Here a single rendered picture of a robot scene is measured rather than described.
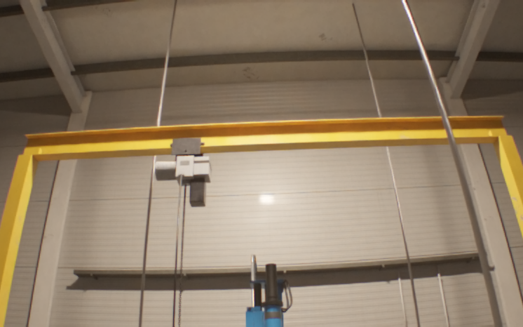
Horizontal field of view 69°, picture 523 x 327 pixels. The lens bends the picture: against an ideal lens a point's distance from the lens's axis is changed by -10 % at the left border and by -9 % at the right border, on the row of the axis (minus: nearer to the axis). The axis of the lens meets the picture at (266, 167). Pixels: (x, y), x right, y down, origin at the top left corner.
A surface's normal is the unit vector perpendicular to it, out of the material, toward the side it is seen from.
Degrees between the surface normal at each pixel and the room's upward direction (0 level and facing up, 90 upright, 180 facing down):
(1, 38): 173
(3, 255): 90
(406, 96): 90
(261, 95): 90
